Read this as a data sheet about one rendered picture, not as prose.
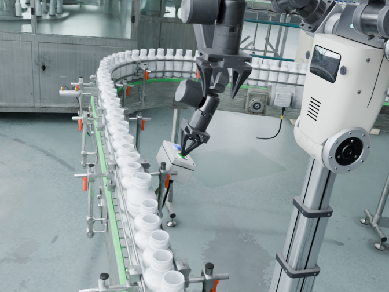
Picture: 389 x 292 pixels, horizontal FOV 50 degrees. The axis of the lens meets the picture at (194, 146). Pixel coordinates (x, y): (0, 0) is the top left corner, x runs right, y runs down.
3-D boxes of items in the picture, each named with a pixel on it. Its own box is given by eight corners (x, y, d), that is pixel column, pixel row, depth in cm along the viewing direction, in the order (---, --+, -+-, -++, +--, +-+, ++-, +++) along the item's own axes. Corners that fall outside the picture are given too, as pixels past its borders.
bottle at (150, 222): (143, 294, 88) (148, 230, 81) (126, 278, 92) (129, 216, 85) (164, 282, 92) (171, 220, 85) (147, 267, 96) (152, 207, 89)
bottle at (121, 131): (134, 176, 135) (136, 129, 128) (122, 183, 130) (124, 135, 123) (118, 171, 137) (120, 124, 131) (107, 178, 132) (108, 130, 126)
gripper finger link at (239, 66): (246, 103, 89) (254, 60, 86) (215, 102, 87) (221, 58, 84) (235, 94, 95) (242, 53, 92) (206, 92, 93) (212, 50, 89)
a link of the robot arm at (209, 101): (225, 99, 120) (217, 92, 125) (205, 91, 117) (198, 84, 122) (215, 120, 122) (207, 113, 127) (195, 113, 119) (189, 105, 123)
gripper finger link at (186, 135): (174, 155, 123) (188, 128, 121) (169, 145, 130) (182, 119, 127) (194, 162, 126) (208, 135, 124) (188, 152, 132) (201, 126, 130)
